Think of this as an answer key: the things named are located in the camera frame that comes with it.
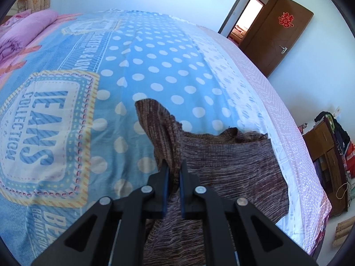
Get folded pink quilt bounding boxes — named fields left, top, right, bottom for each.
left=0, top=10, right=59, bottom=61

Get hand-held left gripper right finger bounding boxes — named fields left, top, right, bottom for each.
left=178, top=160, right=318, bottom=266

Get wooden cabinet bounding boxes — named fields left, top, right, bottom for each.
left=302, top=116, right=350, bottom=217

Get brown wooden door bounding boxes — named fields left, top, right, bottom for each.
left=239, top=0, right=315, bottom=78

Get brown striped knit garment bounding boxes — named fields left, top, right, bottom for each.
left=134, top=98, right=289, bottom=266

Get pile of dark clothes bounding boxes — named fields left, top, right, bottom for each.
left=315, top=111, right=351, bottom=156

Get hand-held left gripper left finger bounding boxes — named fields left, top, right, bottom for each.
left=30, top=159, right=170, bottom=266

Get red paper door decoration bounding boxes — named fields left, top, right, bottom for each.
left=278, top=12, right=294, bottom=28

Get wooden slat pieces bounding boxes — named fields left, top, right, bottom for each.
left=332, top=217, right=355, bottom=247

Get brown door frame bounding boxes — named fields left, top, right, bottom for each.
left=218, top=0, right=282, bottom=41

